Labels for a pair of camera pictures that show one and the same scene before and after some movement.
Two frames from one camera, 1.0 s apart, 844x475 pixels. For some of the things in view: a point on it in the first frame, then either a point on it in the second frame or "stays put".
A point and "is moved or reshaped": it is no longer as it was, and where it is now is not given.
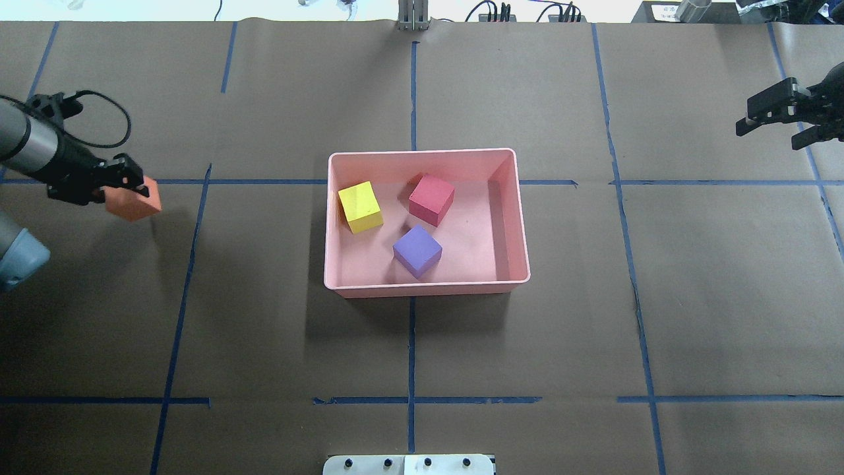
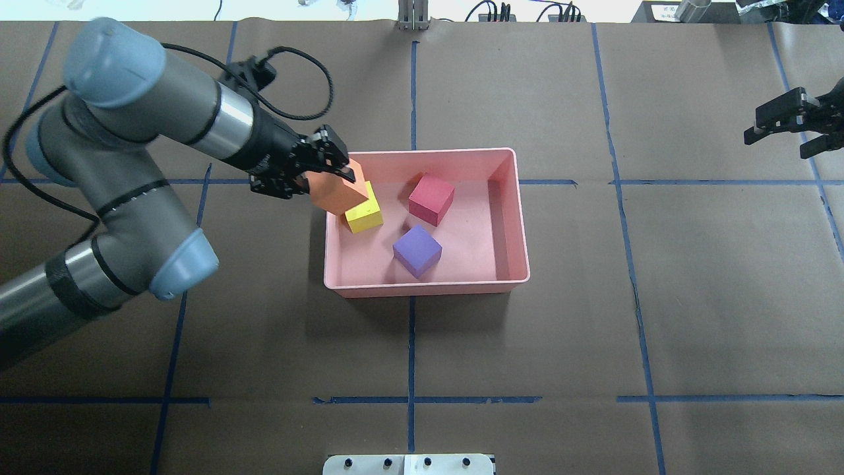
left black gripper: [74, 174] -> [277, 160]
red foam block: [431, 200] stays put
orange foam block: [131, 205] is moved or reshaped
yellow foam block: [361, 207] stays put
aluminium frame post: [413, 15] stays put
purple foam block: [418, 251] stays put
